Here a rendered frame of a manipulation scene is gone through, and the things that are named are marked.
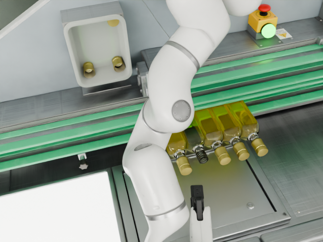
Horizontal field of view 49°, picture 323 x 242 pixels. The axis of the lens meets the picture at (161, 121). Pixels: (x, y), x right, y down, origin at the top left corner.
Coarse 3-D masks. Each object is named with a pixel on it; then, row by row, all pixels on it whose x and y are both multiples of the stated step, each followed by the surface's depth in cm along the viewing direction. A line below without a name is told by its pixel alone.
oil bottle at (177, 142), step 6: (180, 132) 108; (174, 138) 107; (180, 138) 106; (168, 144) 105; (174, 144) 105; (180, 144) 105; (168, 150) 107; (174, 150) 105; (180, 150) 105; (174, 156) 106
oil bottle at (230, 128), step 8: (224, 104) 116; (216, 112) 113; (224, 112) 113; (224, 120) 111; (232, 120) 110; (224, 128) 108; (232, 128) 108; (240, 128) 108; (224, 136) 108; (232, 136) 107; (240, 136) 108
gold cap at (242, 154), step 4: (236, 144) 105; (240, 144) 105; (236, 148) 104; (240, 148) 104; (244, 148) 104; (236, 152) 104; (240, 152) 103; (244, 152) 102; (240, 156) 103; (244, 156) 103; (248, 156) 104
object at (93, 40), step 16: (112, 16) 98; (64, 32) 98; (80, 32) 107; (96, 32) 108; (112, 32) 109; (80, 48) 110; (96, 48) 112; (112, 48) 113; (128, 48) 106; (80, 64) 114; (96, 64) 116; (112, 64) 117; (128, 64) 110; (80, 80) 110; (96, 80) 113; (112, 80) 113
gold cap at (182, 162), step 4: (184, 156) 103; (176, 160) 103; (180, 160) 102; (184, 160) 102; (180, 164) 101; (184, 164) 101; (188, 164) 101; (180, 168) 101; (184, 168) 100; (188, 168) 100; (184, 172) 101; (188, 172) 101
